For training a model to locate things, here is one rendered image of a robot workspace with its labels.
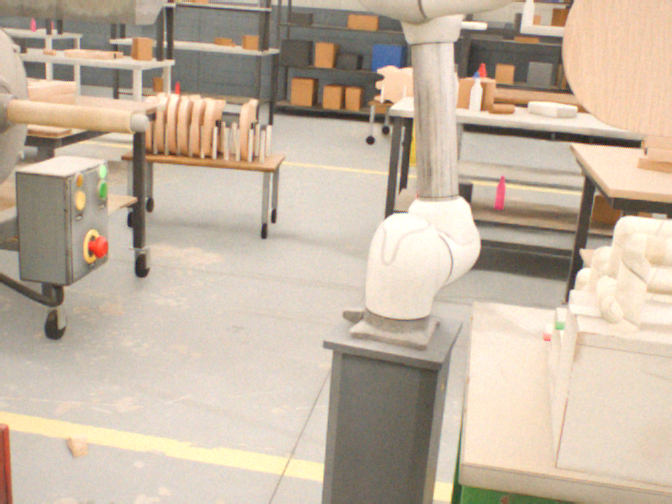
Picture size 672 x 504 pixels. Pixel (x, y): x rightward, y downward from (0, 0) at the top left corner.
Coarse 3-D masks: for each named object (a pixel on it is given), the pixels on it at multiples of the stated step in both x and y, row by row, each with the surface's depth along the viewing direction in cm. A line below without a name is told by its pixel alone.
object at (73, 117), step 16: (16, 112) 113; (32, 112) 112; (48, 112) 112; (64, 112) 112; (80, 112) 112; (96, 112) 111; (112, 112) 111; (128, 112) 111; (80, 128) 113; (96, 128) 112; (112, 128) 111; (128, 128) 111
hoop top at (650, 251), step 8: (632, 240) 87; (640, 240) 87; (648, 240) 87; (656, 240) 86; (664, 240) 86; (632, 248) 87; (640, 248) 86; (648, 248) 86; (656, 248) 86; (664, 248) 86; (648, 256) 86; (656, 256) 86; (664, 256) 86; (656, 264) 87; (664, 264) 87
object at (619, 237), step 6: (618, 234) 95; (624, 234) 95; (630, 234) 94; (618, 240) 95; (624, 240) 95; (612, 246) 96; (618, 246) 95; (612, 252) 96; (618, 252) 95; (612, 258) 96; (618, 258) 95; (612, 264) 96; (618, 264) 96; (612, 270) 96; (618, 270) 96; (612, 276) 96
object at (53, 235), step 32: (64, 160) 149; (96, 160) 151; (32, 192) 139; (64, 192) 138; (96, 192) 148; (32, 224) 140; (64, 224) 139; (96, 224) 149; (32, 256) 142; (64, 256) 141
